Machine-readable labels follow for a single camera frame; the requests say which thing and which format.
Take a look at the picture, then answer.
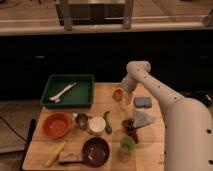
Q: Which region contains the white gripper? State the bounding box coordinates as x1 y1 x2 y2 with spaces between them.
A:
121 77 137 105

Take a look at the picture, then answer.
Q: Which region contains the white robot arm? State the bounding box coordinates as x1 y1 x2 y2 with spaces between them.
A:
121 61 213 171

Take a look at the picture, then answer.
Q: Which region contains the dark purple bowl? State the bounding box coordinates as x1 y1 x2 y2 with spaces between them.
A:
82 137 110 167

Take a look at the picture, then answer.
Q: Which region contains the red orange bowl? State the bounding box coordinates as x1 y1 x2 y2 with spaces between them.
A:
42 112 72 139

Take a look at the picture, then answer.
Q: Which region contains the blue sponge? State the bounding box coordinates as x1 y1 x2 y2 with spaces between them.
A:
134 97 152 108

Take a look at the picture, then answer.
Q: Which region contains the grey blue folded cloth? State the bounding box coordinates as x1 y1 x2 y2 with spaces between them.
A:
133 110 155 128

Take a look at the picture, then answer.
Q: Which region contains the bunch of dark grapes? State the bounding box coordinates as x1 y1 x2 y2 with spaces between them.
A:
122 118 139 143

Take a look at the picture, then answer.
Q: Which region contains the white round container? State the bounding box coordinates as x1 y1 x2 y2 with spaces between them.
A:
88 116 106 135

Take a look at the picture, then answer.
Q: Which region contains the green translucent cup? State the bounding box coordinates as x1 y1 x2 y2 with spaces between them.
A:
120 136 135 154

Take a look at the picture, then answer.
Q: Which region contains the small metal measuring cup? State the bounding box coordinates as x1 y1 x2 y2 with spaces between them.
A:
73 113 90 130

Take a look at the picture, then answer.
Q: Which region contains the green plastic tray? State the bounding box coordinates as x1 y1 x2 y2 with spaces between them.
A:
40 74 94 109

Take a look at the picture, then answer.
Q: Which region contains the white brush in tray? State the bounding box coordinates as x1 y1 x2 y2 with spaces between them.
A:
49 82 77 103

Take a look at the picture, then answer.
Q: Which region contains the wooden block brush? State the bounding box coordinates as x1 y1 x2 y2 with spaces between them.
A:
59 151 83 164

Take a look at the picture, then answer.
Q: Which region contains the wooden chair legs background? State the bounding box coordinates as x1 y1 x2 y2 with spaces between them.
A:
54 0 134 30

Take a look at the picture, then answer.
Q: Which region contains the yellow banana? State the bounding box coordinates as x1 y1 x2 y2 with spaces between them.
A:
44 141 66 168

